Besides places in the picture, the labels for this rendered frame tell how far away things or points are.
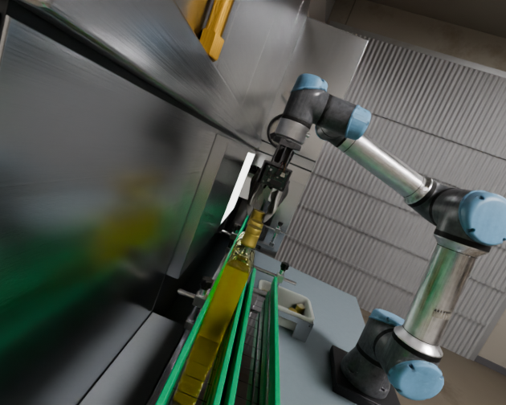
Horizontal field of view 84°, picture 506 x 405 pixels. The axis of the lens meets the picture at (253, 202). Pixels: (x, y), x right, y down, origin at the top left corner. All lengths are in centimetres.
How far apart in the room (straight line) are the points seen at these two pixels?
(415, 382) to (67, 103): 86
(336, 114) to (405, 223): 320
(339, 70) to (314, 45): 20
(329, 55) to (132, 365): 172
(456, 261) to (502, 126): 341
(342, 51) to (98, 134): 173
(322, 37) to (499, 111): 269
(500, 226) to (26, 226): 82
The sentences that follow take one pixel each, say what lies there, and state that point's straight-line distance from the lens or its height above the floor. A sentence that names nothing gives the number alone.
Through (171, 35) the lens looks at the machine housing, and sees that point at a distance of 26.
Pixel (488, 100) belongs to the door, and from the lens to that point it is 414.
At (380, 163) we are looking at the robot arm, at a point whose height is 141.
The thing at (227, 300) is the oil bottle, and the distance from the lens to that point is 66.
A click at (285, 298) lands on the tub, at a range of 123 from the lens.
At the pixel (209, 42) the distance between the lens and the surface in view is 36.
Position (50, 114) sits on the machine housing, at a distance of 21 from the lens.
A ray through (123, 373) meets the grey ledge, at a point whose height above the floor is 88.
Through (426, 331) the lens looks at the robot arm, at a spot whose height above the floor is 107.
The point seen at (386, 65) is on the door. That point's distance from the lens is 393.
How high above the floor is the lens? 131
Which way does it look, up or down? 10 degrees down
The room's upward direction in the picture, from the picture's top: 22 degrees clockwise
